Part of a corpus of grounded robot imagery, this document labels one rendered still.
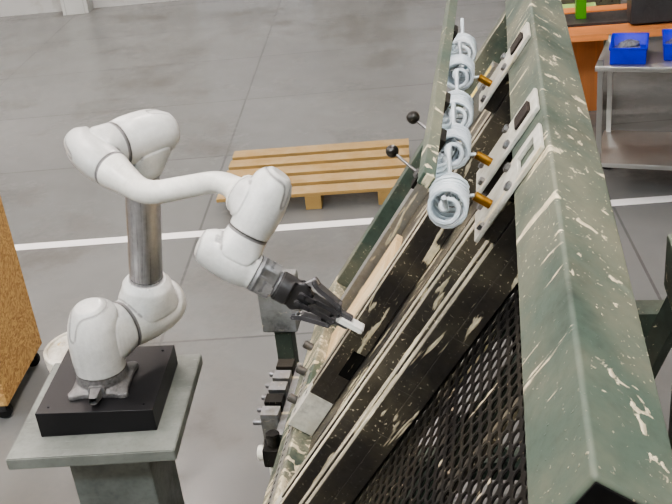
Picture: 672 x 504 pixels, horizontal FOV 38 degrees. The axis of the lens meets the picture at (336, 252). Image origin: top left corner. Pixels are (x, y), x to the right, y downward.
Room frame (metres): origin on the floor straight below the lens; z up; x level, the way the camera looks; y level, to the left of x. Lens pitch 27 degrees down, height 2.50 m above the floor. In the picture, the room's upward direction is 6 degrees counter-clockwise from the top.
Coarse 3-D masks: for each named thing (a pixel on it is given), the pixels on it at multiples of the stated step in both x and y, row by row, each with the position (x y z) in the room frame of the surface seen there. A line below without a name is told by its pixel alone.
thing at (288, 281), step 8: (288, 272) 2.08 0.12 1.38; (288, 280) 2.05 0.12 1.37; (296, 280) 2.06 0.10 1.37; (304, 280) 2.06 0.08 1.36; (280, 288) 2.04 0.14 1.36; (288, 288) 2.04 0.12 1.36; (296, 288) 2.05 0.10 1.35; (304, 288) 2.05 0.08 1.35; (272, 296) 2.04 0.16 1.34; (280, 296) 2.03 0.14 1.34; (288, 296) 2.03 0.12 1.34; (296, 296) 2.05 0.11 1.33; (312, 296) 2.05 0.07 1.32; (288, 304) 2.06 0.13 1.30
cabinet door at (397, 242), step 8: (400, 240) 2.49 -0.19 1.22; (392, 248) 2.45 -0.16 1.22; (384, 256) 2.50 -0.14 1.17; (392, 256) 2.39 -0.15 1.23; (384, 264) 2.43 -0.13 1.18; (376, 272) 2.47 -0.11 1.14; (368, 280) 2.51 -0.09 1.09; (376, 280) 2.42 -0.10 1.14; (368, 288) 2.46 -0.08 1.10; (360, 296) 2.48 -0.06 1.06; (352, 304) 2.53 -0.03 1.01; (360, 304) 2.43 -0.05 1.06; (352, 312) 2.47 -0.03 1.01; (336, 328) 2.54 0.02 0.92; (336, 336) 2.47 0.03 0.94; (328, 352) 2.44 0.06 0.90
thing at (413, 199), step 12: (492, 72) 2.51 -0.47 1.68; (480, 84) 2.53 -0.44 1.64; (408, 192) 2.61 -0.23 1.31; (420, 192) 2.55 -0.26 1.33; (408, 204) 2.56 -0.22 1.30; (396, 216) 2.57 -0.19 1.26; (408, 216) 2.56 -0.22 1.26; (396, 228) 2.57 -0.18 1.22; (384, 240) 2.58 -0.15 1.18; (372, 252) 2.59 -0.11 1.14; (384, 252) 2.58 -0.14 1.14; (372, 264) 2.58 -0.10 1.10; (360, 276) 2.59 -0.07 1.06; (348, 288) 2.62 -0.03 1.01; (360, 288) 2.59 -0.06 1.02; (348, 300) 2.60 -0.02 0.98
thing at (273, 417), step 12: (288, 360) 2.63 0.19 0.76; (276, 372) 2.57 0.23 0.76; (288, 372) 2.57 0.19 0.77; (276, 384) 2.51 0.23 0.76; (288, 384) 2.54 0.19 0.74; (264, 396) 2.51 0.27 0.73; (276, 396) 2.45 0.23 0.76; (264, 408) 2.39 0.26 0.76; (276, 408) 2.39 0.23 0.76; (288, 408) 2.41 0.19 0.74; (264, 420) 2.36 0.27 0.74; (276, 420) 2.35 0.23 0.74; (264, 432) 2.36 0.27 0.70; (276, 432) 2.24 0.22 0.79; (264, 444) 2.24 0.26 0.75; (276, 444) 2.22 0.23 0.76; (264, 456) 2.21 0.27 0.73
